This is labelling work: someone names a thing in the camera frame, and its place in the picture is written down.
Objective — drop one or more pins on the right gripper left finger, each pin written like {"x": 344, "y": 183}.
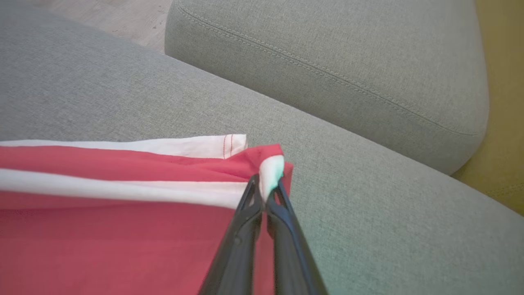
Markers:
{"x": 239, "y": 241}

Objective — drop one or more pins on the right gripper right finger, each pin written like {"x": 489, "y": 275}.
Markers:
{"x": 290, "y": 254}

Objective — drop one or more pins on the red shorts white trim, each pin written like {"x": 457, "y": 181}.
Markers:
{"x": 123, "y": 246}

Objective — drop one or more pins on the yellow and grey sofa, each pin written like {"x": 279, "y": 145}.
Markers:
{"x": 389, "y": 225}

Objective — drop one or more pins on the grey sofa seat cushion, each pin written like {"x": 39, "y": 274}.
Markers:
{"x": 348, "y": 49}

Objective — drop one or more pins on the yellow sofa backrest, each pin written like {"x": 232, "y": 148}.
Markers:
{"x": 505, "y": 102}

